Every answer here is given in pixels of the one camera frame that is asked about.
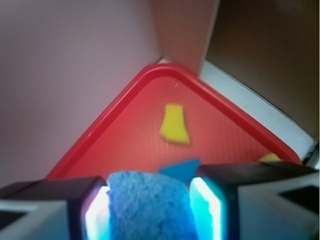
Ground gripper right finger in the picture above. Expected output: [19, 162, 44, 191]
[189, 161, 320, 240]

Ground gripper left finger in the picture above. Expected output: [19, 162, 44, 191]
[0, 176, 110, 240]

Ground light blue sponge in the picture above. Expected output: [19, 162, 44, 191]
[107, 171, 198, 240]

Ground yellow scouring sponge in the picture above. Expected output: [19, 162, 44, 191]
[159, 103, 191, 145]

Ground yellow cloth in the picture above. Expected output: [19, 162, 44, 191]
[258, 153, 282, 162]

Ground dark blue rectangular block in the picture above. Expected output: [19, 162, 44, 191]
[158, 158, 201, 184]

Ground red plastic tray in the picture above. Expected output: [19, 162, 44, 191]
[47, 64, 301, 180]

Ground brown cardboard panel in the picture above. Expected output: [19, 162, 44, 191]
[149, 0, 320, 140]

